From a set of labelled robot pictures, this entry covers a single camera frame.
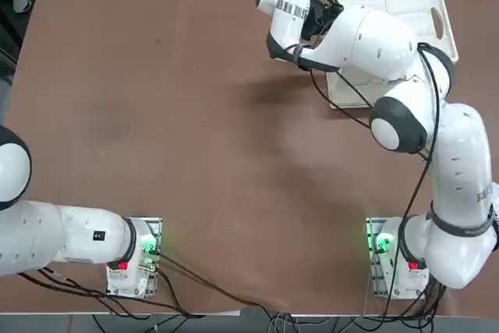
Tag white cable bundle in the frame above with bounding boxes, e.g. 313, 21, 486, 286
268, 311, 299, 333

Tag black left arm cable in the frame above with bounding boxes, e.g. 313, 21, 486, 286
17, 266, 206, 318

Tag black right arm wrist cable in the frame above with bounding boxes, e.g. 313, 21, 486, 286
294, 46, 373, 131

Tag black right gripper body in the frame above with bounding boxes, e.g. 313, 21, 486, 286
302, 0, 345, 41

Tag black right base cables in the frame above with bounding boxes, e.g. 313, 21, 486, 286
364, 270, 449, 321

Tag long black left base cable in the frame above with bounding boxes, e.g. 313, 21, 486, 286
154, 253, 292, 313

